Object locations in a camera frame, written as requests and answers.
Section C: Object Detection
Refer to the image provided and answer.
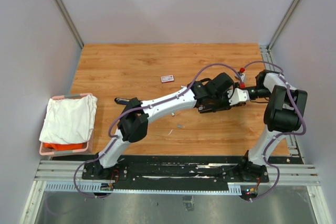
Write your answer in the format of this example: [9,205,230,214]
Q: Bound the small black clip object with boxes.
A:
[197,102,246,114]

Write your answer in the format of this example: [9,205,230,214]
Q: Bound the red white staple box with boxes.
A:
[161,75,174,83]

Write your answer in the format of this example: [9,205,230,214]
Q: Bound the blue black stapler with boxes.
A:
[114,98,130,105]

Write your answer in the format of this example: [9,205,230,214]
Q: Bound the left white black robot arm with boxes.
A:
[94,72,235,180]

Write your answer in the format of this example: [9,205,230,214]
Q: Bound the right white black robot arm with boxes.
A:
[238,70,308,182]

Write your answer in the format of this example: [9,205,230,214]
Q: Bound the pink plastic basket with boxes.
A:
[39,93,94,156]

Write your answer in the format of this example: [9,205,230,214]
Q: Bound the white cloth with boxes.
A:
[39,94,98,145]

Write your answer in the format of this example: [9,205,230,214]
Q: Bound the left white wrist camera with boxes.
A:
[227,88,250,106]

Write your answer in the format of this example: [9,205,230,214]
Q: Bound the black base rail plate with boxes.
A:
[82,155,269,184]

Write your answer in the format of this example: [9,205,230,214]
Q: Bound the white slotted cable duct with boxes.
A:
[45,178,242,197]

